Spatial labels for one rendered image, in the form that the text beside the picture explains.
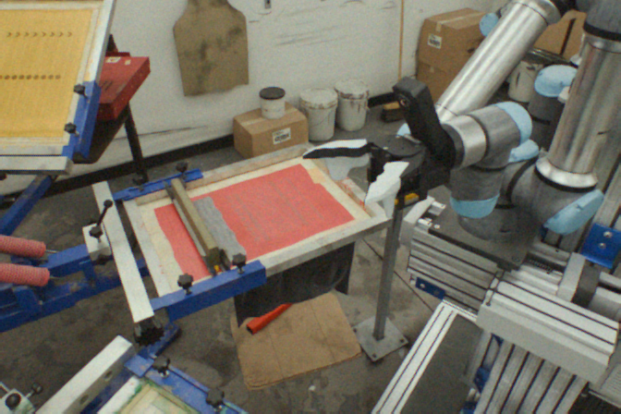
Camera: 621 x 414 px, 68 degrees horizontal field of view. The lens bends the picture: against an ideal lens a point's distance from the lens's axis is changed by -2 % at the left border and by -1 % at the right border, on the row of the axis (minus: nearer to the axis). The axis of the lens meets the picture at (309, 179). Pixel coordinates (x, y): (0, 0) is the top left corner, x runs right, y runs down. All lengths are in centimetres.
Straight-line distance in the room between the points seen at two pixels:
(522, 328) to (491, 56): 60
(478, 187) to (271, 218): 98
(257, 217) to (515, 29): 107
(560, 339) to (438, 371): 109
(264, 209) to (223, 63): 200
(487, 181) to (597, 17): 32
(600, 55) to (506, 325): 60
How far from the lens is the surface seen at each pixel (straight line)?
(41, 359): 273
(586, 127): 96
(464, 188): 80
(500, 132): 74
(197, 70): 348
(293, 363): 237
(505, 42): 90
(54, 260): 155
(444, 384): 216
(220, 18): 344
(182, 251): 156
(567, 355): 117
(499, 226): 117
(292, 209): 167
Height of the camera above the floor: 201
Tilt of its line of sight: 35 degrees down
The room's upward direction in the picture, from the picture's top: straight up
